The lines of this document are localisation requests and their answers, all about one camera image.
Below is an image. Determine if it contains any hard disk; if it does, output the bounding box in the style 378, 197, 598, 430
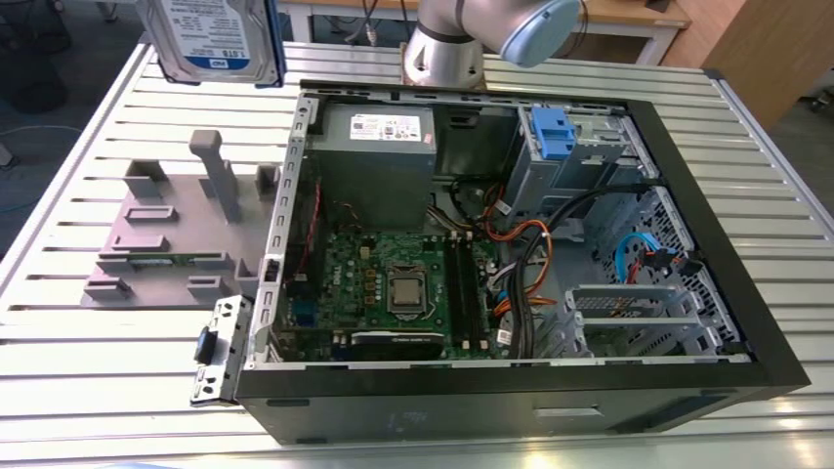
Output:
135, 0, 287, 90

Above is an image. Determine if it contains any metal disk bay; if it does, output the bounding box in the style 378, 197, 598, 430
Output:
565, 283, 745, 358

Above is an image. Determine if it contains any silver CPU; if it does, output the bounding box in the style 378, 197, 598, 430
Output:
388, 277, 428, 307

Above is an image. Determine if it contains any grey power supply unit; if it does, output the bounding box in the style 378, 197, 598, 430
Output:
306, 103, 438, 235

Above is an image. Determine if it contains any black RAM slot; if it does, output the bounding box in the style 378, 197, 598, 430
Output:
463, 233, 491, 351
444, 233, 472, 351

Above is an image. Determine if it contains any green motherboard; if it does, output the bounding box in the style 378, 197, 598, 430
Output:
279, 232, 517, 362

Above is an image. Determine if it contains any CPU socket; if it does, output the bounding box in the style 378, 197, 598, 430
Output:
383, 265, 435, 321

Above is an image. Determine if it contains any black graphics card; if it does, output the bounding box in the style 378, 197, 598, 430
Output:
331, 329, 448, 362

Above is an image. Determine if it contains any blue plastic drive latch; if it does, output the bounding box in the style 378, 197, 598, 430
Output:
530, 106, 577, 160

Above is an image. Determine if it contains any metal drive cage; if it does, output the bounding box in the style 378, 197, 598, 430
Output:
504, 105, 659, 231

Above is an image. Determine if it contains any grey parts rack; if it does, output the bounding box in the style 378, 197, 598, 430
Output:
81, 129, 286, 310

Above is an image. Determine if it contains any black open PC case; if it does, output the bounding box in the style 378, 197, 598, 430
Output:
232, 77, 813, 447

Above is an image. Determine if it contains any green RAM stick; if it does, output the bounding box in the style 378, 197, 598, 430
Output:
128, 251, 223, 269

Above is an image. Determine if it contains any wooden top desk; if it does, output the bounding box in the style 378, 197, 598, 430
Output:
286, 0, 694, 67

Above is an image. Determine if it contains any wooden cabinet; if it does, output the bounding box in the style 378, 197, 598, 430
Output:
661, 0, 834, 131

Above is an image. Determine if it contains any thin red wire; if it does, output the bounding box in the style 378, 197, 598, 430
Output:
294, 176, 326, 283

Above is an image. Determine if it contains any black cable bundle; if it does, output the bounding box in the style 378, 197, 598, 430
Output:
507, 183, 659, 358

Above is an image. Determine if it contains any orange yellow wire bundle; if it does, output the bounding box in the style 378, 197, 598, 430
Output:
487, 219, 557, 319

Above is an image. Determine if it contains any blue data wire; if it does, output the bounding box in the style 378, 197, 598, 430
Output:
614, 233, 659, 284

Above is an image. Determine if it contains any metal expansion slot bracket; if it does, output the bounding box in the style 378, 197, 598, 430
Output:
188, 294, 255, 407

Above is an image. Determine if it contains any power wire with black plug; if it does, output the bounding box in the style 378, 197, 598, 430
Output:
641, 249, 710, 280

